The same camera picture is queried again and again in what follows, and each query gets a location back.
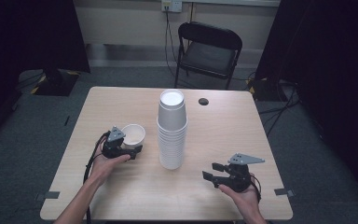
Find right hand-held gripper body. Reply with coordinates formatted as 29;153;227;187
226;151;266;193

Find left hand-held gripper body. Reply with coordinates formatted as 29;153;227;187
101;125;128;160

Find single white paper cup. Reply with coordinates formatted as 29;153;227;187
120;123;146;150

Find stack of white paper cups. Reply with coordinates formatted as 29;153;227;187
156;89;188;171

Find person's right hand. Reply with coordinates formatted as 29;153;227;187
218;173;263;218

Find person's left hand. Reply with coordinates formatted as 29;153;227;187
89;145;131;188

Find grey tape strip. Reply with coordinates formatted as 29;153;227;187
273;187;296;198
34;190;62;202

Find black stand base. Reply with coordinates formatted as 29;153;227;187
247;77;293;103
30;68;81;97

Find black folding chair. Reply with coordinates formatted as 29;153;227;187
173;21;243;91

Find black curtain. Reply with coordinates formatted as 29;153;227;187
0;0;91;148
254;0;358;214

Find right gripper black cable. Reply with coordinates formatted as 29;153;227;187
249;175;263;203

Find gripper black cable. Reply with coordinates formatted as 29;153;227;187
249;175;263;203
82;130;112;224

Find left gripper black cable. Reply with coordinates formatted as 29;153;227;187
82;130;112;224

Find black floor cables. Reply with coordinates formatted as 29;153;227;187
256;81;303;138

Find black wall socket cable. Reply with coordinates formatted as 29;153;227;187
163;9;183;80

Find white wall socket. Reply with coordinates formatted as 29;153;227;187
160;0;184;14

